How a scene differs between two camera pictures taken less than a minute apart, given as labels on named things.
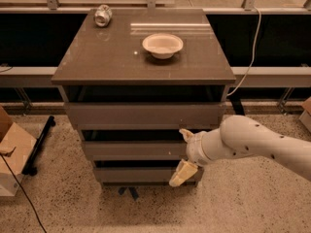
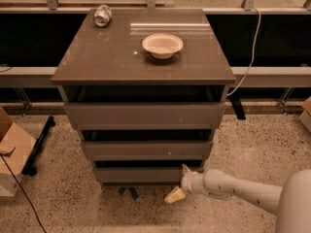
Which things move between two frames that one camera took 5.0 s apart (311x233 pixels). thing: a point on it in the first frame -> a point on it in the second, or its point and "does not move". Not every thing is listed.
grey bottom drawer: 139,175 does not move
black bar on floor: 28,168 does not move
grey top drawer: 145,116 does not move
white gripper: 194,149 -> 189,182
